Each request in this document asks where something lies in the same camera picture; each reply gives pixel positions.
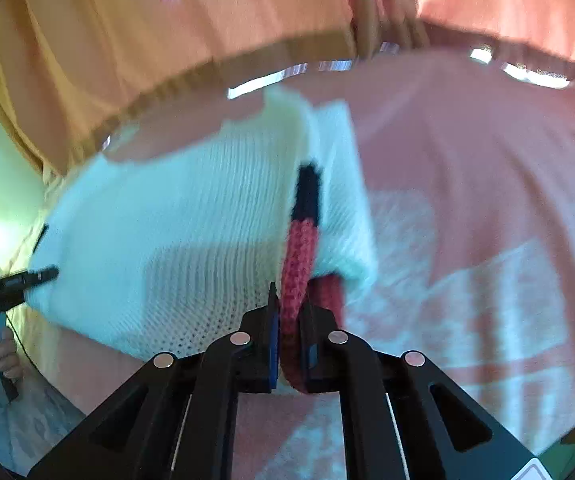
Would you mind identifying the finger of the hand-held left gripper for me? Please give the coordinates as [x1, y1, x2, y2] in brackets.
[23, 267, 60, 287]

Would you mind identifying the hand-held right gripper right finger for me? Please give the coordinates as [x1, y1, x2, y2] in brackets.
[299, 300, 541, 480]

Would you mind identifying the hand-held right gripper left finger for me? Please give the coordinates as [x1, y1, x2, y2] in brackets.
[27, 282, 281, 480]

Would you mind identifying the white knitted sweater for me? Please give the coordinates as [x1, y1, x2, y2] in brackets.
[26, 87, 379, 395]

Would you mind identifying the pink patterned bedsheet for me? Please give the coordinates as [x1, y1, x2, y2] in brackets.
[10, 52, 575, 480]

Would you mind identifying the orange curtain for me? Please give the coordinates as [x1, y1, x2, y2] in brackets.
[0, 0, 575, 176]

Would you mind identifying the brown wooden bed frame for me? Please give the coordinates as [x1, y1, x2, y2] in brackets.
[87, 25, 575, 148]

